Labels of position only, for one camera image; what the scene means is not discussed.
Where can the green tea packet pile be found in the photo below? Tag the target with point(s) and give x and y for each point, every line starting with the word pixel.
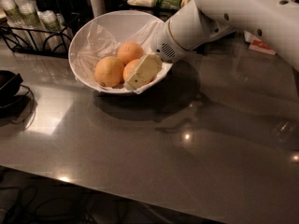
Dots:
pixel 168 4

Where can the white bowl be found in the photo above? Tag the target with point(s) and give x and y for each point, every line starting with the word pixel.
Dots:
pixel 118 22

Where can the right paper cup stack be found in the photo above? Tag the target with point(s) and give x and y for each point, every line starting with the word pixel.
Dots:
pixel 52 25

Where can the black wire cup rack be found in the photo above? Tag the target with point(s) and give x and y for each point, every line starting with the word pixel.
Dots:
pixel 67 33

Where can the paper cup stack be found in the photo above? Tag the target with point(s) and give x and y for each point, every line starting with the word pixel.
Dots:
pixel 52 25
pixel 15 21
pixel 33 26

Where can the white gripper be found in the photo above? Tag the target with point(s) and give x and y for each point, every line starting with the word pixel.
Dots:
pixel 163 43

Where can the orange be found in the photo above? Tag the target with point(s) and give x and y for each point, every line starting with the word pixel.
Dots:
pixel 109 71
pixel 129 51
pixel 136 74

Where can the left paper cup stack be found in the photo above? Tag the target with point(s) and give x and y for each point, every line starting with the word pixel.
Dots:
pixel 15 21

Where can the middle paper cup stack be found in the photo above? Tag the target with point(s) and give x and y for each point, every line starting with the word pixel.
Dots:
pixel 33 26

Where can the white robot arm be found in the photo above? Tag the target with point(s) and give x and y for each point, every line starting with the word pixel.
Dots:
pixel 275 22

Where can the black device at left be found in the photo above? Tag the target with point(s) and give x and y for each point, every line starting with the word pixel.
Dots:
pixel 9 85

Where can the white cylinder container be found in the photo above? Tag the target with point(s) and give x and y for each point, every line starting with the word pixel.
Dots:
pixel 96 0

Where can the red white packet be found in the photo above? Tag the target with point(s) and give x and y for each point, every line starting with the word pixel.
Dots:
pixel 257 44

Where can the clear plastic bowl liner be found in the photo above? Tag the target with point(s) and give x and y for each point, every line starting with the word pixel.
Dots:
pixel 93 47

